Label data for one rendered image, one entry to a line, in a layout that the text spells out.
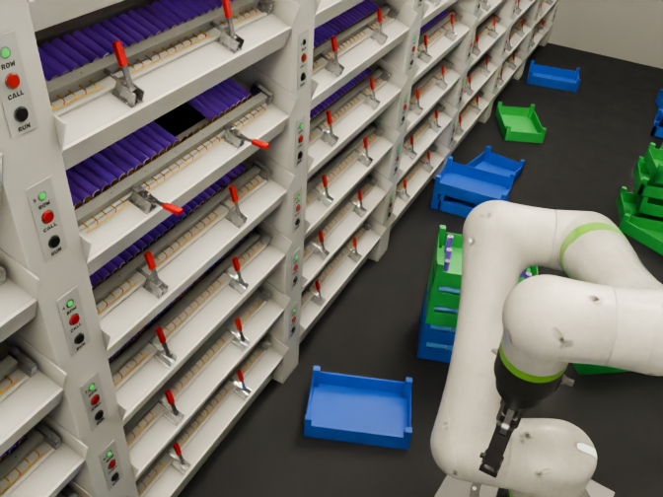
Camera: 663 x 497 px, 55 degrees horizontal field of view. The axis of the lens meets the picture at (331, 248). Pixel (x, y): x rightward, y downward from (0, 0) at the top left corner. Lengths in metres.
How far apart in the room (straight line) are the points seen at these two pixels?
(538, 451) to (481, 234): 0.40
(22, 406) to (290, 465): 0.91
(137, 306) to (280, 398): 0.85
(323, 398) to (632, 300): 1.29
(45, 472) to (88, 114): 0.63
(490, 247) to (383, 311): 1.12
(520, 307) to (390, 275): 1.63
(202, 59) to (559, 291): 0.71
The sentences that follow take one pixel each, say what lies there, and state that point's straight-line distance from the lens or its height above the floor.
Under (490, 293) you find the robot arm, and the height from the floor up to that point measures 0.79.
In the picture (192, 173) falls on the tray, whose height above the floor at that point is 0.92.
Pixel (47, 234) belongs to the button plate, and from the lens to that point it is 0.97.
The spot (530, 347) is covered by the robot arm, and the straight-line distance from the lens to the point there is 0.83.
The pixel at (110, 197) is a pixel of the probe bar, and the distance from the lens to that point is 1.11.
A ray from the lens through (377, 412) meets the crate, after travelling 1.97.
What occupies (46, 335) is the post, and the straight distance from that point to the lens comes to 1.06.
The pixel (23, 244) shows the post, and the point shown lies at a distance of 0.95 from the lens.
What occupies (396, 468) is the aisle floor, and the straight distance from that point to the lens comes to 1.87.
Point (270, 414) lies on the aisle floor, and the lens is 1.95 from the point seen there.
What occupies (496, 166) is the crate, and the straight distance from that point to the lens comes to 3.23.
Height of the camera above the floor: 1.56
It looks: 38 degrees down
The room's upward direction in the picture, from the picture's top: 5 degrees clockwise
